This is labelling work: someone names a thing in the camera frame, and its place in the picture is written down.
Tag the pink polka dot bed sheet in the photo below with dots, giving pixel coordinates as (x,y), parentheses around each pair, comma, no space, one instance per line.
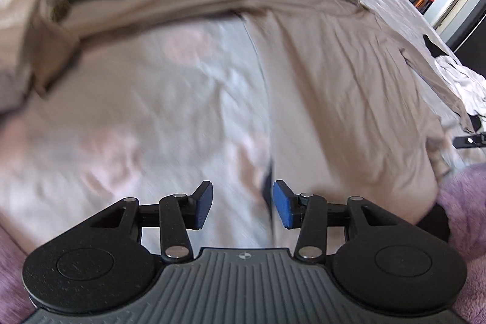
(171,100)

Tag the beige t-shirt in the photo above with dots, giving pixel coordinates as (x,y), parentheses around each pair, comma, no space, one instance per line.
(341,100)

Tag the white crumpled cloth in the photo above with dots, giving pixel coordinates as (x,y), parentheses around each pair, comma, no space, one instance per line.
(465,81)

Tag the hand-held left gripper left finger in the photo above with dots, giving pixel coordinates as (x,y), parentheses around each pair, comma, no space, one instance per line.
(203,204)

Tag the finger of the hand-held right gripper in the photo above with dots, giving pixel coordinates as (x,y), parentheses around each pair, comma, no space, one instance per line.
(469,140)

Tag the purple fuzzy blanket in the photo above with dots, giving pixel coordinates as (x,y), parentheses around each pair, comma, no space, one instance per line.
(467,202)

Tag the black cloth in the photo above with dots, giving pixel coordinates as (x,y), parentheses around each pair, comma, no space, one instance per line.
(433,43)

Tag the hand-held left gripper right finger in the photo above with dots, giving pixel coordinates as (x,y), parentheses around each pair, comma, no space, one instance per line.
(283,204)

